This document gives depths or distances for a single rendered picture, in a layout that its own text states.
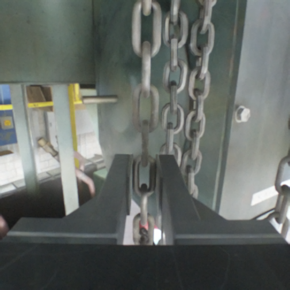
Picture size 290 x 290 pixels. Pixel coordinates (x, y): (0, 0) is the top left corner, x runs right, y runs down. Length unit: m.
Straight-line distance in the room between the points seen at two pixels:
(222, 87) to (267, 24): 0.07
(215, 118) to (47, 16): 0.50
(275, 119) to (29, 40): 0.52
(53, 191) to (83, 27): 0.74
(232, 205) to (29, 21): 0.55
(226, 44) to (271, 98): 0.09
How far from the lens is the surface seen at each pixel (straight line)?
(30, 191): 1.04
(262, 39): 0.25
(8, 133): 3.27
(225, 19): 0.24
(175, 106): 0.18
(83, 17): 0.68
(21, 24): 0.59
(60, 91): 0.62
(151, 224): 0.17
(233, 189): 0.27
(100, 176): 1.09
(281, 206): 0.20
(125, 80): 0.35
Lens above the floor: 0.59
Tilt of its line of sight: 17 degrees up
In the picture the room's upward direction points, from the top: 179 degrees counter-clockwise
